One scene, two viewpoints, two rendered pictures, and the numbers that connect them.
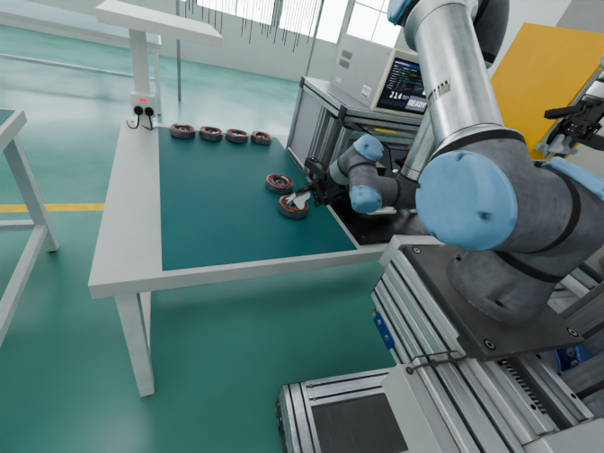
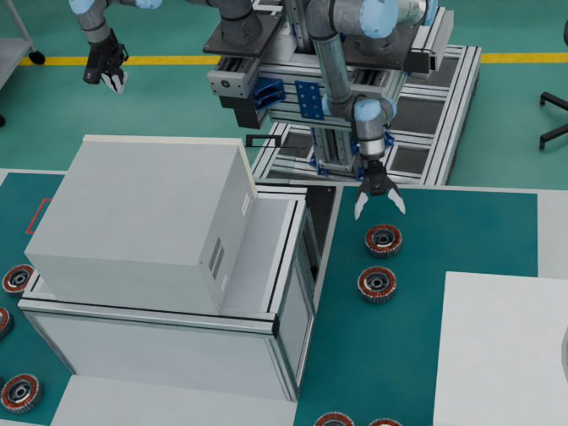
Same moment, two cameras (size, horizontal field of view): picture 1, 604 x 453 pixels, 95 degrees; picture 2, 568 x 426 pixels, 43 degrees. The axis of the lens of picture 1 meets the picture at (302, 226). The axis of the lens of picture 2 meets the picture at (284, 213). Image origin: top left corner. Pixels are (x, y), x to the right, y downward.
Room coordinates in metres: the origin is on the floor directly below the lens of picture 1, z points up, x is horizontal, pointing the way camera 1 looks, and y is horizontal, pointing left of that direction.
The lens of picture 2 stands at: (1.87, 1.03, 2.53)
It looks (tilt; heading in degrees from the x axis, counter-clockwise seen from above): 48 degrees down; 236
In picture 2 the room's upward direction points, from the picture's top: 15 degrees counter-clockwise
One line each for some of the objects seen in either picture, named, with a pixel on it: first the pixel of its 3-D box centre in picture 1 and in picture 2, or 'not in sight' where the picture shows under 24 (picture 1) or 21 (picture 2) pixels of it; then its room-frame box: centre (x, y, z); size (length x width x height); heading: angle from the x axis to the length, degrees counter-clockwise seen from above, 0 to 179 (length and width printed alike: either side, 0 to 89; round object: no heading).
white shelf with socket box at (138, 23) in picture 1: (166, 84); (527, 402); (1.16, 0.71, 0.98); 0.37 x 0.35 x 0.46; 122
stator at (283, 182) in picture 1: (279, 183); (377, 284); (1.01, 0.14, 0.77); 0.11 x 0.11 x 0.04
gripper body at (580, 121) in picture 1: (583, 119); (106, 51); (1.11, -0.79, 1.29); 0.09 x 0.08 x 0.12; 25
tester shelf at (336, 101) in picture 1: (383, 107); (168, 250); (1.42, -0.20, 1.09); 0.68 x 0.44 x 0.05; 122
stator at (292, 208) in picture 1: (293, 206); (383, 240); (0.88, 0.05, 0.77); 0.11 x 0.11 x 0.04
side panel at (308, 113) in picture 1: (305, 131); (292, 324); (1.32, 0.12, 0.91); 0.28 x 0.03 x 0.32; 32
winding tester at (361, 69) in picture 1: (396, 78); (149, 220); (1.43, -0.21, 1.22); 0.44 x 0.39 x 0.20; 122
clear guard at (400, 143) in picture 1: (394, 145); (252, 179); (1.08, -0.24, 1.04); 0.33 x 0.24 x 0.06; 32
